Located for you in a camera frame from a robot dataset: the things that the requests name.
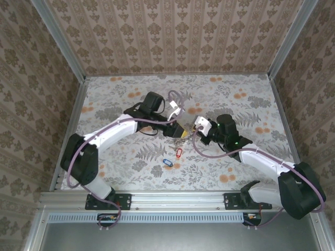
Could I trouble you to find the thin aluminium wall rail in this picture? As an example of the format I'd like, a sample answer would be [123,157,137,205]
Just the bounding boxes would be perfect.
[85,73,270,78]

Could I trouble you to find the large metal keyring with keys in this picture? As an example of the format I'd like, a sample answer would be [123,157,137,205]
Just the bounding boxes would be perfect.
[169,122,199,152]

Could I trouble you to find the grey slotted cable duct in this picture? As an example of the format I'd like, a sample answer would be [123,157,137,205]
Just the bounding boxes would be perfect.
[48,212,248,223]

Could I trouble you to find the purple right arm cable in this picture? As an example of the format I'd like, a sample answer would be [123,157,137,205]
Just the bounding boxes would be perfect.
[193,127,327,229]

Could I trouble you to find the aluminium corner post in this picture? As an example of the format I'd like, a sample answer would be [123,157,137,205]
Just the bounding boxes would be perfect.
[268,0,319,79]
[30,0,87,82]

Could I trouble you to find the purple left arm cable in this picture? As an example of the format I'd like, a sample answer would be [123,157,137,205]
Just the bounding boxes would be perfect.
[67,90,186,231]

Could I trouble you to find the aluminium side rail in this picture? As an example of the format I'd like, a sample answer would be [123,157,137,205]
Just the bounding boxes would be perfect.
[49,77,90,191]
[269,78,309,190]

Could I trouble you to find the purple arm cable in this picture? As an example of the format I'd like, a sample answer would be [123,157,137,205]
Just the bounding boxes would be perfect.
[67,90,186,231]
[193,127,327,229]

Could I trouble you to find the grey metal sheet panel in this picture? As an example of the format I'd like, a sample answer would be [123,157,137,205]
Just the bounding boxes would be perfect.
[39,222,325,251]

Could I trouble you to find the long aluminium base rail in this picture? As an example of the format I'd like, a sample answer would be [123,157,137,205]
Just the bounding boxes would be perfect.
[39,190,325,211]

